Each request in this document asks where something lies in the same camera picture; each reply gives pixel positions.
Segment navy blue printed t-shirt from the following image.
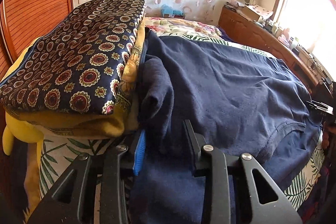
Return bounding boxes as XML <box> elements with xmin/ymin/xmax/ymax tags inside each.
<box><xmin>129</xmin><ymin>27</ymin><xmax>323</xmax><ymax>224</ymax></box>

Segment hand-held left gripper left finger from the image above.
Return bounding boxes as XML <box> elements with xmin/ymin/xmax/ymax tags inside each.
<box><xmin>28</xmin><ymin>130</ymin><xmax>147</xmax><ymax>224</ymax></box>

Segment cardboard box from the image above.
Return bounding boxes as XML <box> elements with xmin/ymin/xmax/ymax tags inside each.
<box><xmin>240</xmin><ymin>6</ymin><xmax>264</xmax><ymax>21</ymax></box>

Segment wooden window cabinet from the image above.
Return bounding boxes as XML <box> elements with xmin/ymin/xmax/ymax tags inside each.
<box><xmin>218</xmin><ymin>5</ymin><xmax>328</xmax><ymax>93</ymax></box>

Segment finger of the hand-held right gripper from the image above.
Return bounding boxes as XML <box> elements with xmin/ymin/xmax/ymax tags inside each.
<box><xmin>306</xmin><ymin>99</ymin><xmax>335</xmax><ymax>117</ymax></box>

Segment yellow patterned cloth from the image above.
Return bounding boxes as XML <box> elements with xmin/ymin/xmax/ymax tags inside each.
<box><xmin>4</xmin><ymin>27</ymin><xmax>147</xmax><ymax>139</ymax></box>

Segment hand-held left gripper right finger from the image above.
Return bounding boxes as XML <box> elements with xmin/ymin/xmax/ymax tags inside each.
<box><xmin>184</xmin><ymin>119</ymin><xmax>303</xmax><ymax>224</ymax></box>

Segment navy medallion-print cloth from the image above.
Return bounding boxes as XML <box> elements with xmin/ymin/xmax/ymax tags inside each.
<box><xmin>0</xmin><ymin>0</ymin><xmax>146</xmax><ymax>115</ymax></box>

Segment floral blanket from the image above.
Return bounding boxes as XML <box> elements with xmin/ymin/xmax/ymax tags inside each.
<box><xmin>143</xmin><ymin>17</ymin><xmax>223</xmax><ymax>39</ymax></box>

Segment leaf-print bed sheet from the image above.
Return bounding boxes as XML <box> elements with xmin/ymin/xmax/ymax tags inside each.
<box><xmin>39</xmin><ymin>32</ymin><xmax>326</xmax><ymax>214</ymax></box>

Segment wooden slatted wardrobe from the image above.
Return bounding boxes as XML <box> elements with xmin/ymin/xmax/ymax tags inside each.
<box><xmin>0</xmin><ymin>0</ymin><xmax>76</xmax><ymax>77</ymax></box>

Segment yellow plush toy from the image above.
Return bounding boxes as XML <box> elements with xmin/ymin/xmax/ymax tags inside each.
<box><xmin>1</xmin><ymin>111</ymin><xmax>44</xmax><ymax>156</ymax></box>

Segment wooden-framed window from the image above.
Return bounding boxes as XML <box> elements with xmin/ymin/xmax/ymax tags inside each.
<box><xmin>273</xmin><ymin>0</ymin><xmax>336</xmax><ymax>56</ymax></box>

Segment pile of papers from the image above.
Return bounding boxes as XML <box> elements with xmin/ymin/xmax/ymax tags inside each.
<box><xmin>224</xmin><ymin>2</ymin><xmax>244</xmax><ymax>10</ymax></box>

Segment teal blue toy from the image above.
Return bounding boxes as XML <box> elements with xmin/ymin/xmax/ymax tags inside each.
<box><xmin>160</xmin><ymin>4</ymin><xmax>185</xmax><ymax>18</ymax></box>

